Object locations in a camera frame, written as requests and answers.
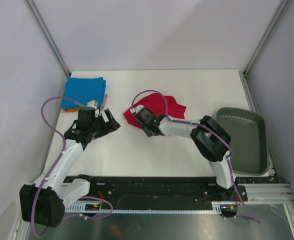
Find red t shirt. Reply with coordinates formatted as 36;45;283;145
123;93;187;129

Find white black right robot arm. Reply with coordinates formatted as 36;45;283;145
130;105;236;201

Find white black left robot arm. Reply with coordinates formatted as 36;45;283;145
19;106;120;228

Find folded orange patterned t shirt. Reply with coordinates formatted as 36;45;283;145
61;94;108;113

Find folded blue t shirt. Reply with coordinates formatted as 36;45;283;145
63;77;106;108

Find dark green plastic tray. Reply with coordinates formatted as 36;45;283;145
215;107;269;177

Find aluminium profile crossbar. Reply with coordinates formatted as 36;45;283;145
244;183;294;204

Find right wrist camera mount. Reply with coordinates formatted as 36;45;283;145
129;105;145;115

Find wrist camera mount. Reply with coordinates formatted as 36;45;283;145
129;105;145;115
85;100;99;110

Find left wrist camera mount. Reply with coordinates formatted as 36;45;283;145
85;100;99;110

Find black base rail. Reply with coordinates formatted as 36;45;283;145
63;174;248;210

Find right aluminium frame post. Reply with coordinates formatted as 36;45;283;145
242;0;293;77

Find aluminium frame post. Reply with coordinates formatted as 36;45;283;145
24;0;71;77
242;0;293;77

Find grey slotted cable duct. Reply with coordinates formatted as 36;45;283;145
65;201;222;215

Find left aluminium frame post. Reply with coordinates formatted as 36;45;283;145
24;0;71;77

